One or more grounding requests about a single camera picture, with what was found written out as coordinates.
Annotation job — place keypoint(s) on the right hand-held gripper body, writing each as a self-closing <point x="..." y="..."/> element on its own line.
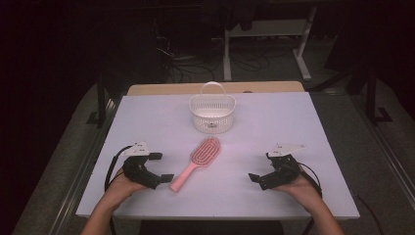
<point x="286" y="169"/>

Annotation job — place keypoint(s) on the person's right hand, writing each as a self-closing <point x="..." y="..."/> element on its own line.
<point x="303" y="191"/>

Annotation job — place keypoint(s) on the white plastic slotted basket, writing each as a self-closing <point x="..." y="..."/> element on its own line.
<point x="212" y="125"/>

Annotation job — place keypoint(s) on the black metal stand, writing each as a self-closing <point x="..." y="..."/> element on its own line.
<point x="101" y="98"/>
<point x="372" y="98"/>

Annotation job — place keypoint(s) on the white metal desk frame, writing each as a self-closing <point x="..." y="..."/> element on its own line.
<point x="266" y="27"/>

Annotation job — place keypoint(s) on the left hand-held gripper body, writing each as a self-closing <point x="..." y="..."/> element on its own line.
<point x="135" y="169"/>

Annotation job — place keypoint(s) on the beige wooden table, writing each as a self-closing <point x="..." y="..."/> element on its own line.
<point x="156" y="88"/>

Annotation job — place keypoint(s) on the person's left hand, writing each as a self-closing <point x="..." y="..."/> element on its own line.
<point x="122" y="191"/>

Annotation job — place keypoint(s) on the pink hairbrush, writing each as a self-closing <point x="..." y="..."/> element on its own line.
<point x="186" y="174"/>

